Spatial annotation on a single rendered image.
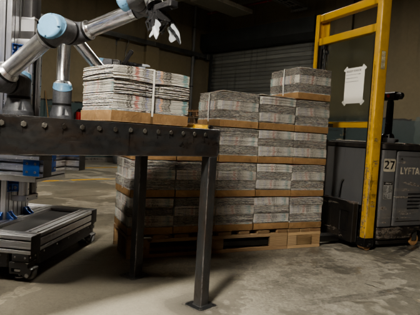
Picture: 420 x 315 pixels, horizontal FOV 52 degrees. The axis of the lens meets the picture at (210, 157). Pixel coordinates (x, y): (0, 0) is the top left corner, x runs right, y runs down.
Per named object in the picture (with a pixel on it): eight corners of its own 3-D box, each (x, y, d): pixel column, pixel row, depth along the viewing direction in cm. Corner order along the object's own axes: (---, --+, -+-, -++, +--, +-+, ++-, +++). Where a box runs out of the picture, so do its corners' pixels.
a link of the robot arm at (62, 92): (51, 102, 267) (52, 80, 266) (52, 103, 279) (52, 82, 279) (72, 104, 271) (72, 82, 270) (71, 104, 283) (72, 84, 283)
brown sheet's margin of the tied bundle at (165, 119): (153, 125, 214) (153, 116, 214) (187, 126, 192) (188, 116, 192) (124, 122, 204) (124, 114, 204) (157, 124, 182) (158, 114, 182)
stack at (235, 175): (111, 243, 293) (117, 120, 288) (259, 235, 341) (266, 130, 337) (125, 259, 257) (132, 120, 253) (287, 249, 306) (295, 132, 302)
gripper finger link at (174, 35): (178, 49, 180) (165, 32, 180) (186, 40, 176) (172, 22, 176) (174, 51, 178) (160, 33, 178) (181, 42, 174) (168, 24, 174)
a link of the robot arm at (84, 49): (66, 10, 267) (117, 75, 280) (65, 15, 277) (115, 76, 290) (50, 21, 264) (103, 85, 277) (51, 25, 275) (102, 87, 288)
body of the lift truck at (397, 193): (315, 228, 383) (322, 139, 379) (362, 226, 406) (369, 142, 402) (375, 249, 320) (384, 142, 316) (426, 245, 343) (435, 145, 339)
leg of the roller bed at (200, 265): (200, 301, 200) (209, 155, 197) (209, 305, 196) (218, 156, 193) (191, 304, 196) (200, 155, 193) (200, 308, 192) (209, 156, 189)
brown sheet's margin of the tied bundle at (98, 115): (112, 122, 200) (113, 112, 200) (145, 123, 178) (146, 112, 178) (79, 119, 190) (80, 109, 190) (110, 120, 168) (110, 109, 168)
